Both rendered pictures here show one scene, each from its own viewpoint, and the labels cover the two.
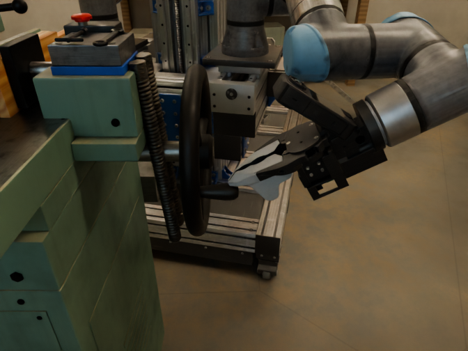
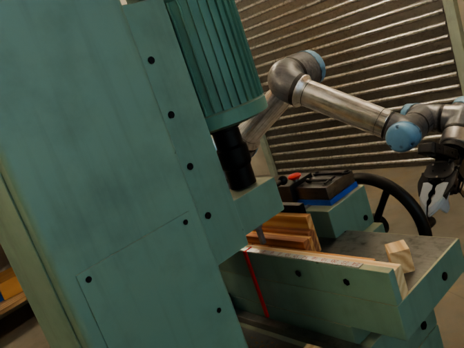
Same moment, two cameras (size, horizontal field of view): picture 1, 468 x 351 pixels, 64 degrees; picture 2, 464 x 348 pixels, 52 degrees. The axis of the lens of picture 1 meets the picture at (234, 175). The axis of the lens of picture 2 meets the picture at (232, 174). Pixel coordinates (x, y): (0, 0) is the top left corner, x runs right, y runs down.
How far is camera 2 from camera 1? 0.97 m
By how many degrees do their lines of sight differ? 40
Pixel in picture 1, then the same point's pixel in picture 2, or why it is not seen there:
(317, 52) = (416, 130)
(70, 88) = (344, 207)
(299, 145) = (447, 171)
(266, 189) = (445, 206)
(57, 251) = not seen: hidden behind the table
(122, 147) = (379, 229)
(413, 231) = not seen: hidden behind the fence
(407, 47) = (433, 114)
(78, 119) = (350, 227)
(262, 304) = not seen: outside the picture
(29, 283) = (427, 328)
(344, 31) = (413, 117)
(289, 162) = (454, 179)
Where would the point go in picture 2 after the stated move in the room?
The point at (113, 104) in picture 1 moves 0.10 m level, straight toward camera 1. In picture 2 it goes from (362, 206) to (410, 199)
